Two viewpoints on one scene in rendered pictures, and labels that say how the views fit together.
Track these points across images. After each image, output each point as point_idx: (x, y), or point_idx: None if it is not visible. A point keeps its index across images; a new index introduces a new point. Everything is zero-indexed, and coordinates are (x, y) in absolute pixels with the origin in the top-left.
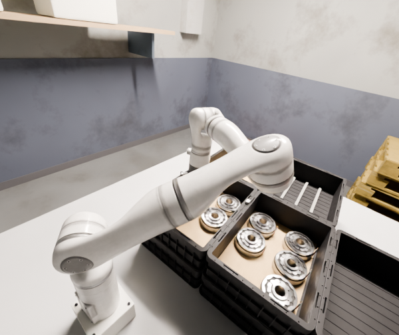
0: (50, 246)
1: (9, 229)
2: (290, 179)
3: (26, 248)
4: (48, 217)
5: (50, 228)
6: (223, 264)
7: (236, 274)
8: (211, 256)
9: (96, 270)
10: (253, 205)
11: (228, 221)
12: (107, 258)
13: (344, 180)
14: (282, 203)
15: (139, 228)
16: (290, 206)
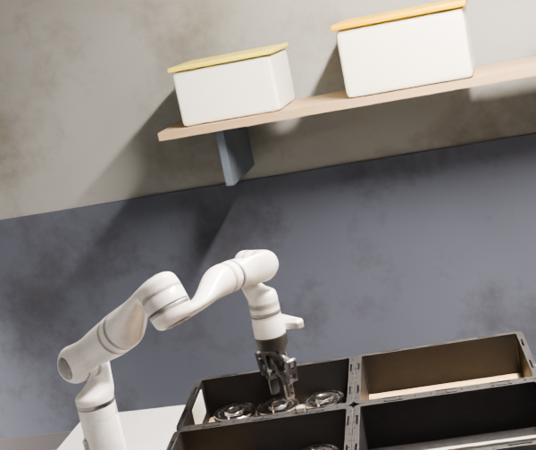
0: (149, 434)
1: (141, 410)
2: (159, 313)
3: (134, 429)
4: (180, 409)
5: (167, 420)
6: (173, 440)
7: (168, 449)
8: (175, 433)
9: (87, 395)
10: (328, 429)
11: (243, 418)
12: (78, 370)
13: None
14: (346, 426)
15: (87, 342)
16: (346, 431)
